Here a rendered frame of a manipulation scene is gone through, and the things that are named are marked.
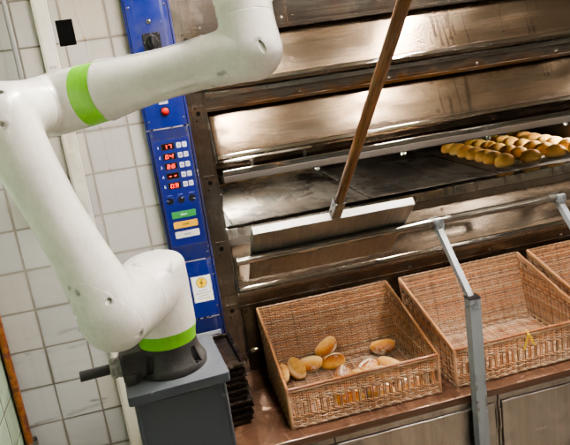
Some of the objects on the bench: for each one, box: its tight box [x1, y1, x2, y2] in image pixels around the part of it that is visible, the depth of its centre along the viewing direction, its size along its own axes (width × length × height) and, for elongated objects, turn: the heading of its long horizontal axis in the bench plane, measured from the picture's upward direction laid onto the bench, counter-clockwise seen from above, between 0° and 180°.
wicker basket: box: [255, 280, 442, 430], centre depth 243 cm, size 49×56×28 cm
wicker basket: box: [398, 252, 570, 388], centre depth 254 cm, size 49×56×28 cm
